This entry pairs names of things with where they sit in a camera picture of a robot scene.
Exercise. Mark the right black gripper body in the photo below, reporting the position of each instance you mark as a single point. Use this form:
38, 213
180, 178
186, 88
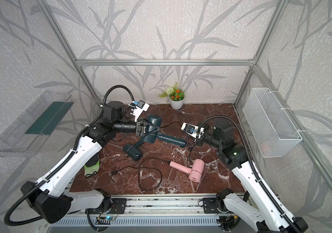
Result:
208, 138

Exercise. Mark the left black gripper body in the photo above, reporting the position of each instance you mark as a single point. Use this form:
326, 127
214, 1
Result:
138, 128

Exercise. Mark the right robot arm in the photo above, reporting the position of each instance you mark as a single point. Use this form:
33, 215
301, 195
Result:
269, 215

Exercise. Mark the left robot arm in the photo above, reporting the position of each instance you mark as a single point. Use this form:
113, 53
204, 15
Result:
47, 196

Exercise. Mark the pink hair dryer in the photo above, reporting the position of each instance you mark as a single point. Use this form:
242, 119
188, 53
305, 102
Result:
195, 173

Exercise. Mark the white pot artificial flowers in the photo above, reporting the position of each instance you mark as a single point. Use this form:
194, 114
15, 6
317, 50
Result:
175, 94

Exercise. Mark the black green work glove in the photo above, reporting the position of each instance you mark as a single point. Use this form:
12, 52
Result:
92, 166

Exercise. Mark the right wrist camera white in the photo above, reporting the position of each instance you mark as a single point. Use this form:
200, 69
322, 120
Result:
192, 130

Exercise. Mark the white wire mesh basket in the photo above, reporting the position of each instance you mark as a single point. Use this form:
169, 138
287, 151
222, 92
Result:
272, 128

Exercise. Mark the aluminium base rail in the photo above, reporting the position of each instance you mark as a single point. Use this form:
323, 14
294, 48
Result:
152, 210

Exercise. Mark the horizontal aluminium frame bar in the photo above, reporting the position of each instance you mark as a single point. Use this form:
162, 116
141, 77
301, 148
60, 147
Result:
161, 62

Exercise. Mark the clear plastic wall shelf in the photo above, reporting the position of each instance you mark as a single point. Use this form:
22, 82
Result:
26, 136

